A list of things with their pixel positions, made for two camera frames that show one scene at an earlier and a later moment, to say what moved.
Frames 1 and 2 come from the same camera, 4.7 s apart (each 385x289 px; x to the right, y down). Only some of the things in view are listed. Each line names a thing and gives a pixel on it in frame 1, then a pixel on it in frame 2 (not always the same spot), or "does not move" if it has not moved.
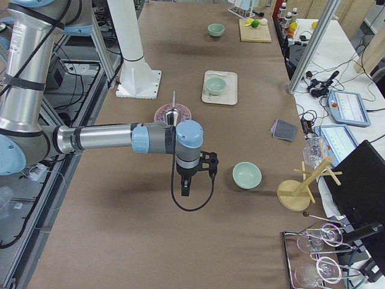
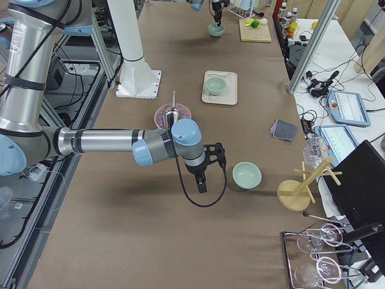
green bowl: x=246 y=175 does not move
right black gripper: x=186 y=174 to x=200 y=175
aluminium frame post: x=329 y=9 does not move
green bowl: x=216 y=29 does not move
